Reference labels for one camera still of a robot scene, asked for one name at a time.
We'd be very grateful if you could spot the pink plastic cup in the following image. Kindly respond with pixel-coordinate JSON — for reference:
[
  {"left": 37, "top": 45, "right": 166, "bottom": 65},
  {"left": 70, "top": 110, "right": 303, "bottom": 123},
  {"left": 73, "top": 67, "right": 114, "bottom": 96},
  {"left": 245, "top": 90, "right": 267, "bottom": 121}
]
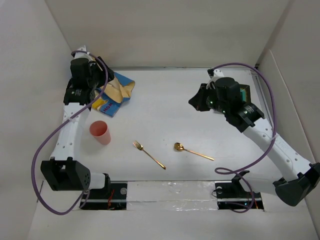
[{"left": 89, "top": 120, "right": 111, "bottom": 145}]

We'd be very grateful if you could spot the gold spoon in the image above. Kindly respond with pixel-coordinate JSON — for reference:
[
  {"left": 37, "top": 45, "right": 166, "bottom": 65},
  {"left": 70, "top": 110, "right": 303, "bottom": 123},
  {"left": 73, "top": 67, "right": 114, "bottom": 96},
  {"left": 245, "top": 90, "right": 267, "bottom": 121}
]
[{"left": 173, "top": 142, "right": 215, "bottom": 161}]

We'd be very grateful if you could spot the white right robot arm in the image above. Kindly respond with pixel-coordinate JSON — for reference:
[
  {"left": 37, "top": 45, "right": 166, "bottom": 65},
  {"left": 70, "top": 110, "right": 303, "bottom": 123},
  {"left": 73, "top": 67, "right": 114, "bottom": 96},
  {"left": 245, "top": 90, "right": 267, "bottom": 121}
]
[{"left": 188, "top": 67, "right": 320, "bottom": 207}]

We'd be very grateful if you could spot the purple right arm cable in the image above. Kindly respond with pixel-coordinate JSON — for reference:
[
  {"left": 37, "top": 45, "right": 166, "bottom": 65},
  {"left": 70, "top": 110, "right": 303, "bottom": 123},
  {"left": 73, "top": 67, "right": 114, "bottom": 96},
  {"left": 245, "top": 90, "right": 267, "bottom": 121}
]
[{"left": 212, "top": 62, "right": 277, "bottom": 213}]

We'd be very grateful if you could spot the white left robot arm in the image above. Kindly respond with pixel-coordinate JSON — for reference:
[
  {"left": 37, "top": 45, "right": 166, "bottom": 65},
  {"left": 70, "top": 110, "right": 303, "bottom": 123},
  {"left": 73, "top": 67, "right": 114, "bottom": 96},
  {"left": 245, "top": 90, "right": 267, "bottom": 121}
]
[{"left": 40, "top": 46, "right": 114, "bottom": 199}]

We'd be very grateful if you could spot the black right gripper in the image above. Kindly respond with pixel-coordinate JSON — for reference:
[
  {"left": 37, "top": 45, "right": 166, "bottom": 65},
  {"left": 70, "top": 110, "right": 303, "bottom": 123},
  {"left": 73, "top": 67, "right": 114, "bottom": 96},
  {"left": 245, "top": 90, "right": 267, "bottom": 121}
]
[{"left": 189, "top": 82, "right": 229, "bottom": 115}]

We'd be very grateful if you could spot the silver foil tape strip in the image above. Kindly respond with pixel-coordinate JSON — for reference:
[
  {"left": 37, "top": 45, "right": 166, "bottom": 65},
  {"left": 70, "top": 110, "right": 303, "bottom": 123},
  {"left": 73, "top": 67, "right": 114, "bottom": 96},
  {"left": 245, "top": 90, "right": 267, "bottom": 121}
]
[{"left": 126, "top": 181, "right": 218, "bottom": 212}]

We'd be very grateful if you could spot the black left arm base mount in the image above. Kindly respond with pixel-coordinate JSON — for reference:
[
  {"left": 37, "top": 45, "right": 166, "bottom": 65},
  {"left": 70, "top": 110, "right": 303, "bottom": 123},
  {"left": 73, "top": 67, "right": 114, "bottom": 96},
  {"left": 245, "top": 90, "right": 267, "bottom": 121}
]
[{"left": 79, "top": 181, "right": 128, "bottom": 211}]

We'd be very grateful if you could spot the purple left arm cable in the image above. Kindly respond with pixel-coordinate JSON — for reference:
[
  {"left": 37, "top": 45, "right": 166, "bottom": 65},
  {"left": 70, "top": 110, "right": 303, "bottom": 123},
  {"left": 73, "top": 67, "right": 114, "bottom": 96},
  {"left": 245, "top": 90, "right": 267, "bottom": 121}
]
[{"left": 30, "top": 50, "right": 110, "bottom": 216}]

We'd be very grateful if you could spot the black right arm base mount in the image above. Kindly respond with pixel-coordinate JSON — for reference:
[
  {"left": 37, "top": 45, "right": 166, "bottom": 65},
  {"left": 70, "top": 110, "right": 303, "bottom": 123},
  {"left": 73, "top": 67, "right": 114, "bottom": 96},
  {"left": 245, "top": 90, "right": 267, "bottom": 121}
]
[{"left": 211, "top": 170, "right": 264, "bottom": 212}]

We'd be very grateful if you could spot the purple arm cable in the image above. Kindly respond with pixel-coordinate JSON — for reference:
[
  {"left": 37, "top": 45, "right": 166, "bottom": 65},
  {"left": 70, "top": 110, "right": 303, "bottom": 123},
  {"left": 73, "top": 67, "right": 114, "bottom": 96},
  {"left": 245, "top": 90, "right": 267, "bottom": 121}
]
[
  {"left": 30, "top": 50, "right": 110, "bottom": 216},
  {"left": 212, "top": 62, "right": 277, "bottom": 213}
]

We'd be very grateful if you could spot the blue Pikachu placemat cloth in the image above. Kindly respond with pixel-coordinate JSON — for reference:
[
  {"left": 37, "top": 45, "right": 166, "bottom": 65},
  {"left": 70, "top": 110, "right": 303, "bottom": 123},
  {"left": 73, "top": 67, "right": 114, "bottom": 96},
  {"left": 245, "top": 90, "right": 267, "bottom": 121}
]
[{"left": 91, "top": 72, "right": 135, "bottom": 117}]

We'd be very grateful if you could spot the black and teal square plate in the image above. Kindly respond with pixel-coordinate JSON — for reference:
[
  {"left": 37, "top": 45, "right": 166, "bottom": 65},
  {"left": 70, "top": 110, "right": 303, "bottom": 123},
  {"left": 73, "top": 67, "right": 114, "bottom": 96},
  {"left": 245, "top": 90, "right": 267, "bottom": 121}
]
[{"left": 239, "top": 84, "right": 251, "bottom": 103}]

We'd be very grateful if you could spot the gold fork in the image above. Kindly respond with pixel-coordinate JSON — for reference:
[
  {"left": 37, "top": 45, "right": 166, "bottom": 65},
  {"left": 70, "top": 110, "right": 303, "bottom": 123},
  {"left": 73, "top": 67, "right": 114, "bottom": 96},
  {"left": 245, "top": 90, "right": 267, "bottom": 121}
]
[{"left": 133, "top": 141, "right": 167, "bottom": 170}]

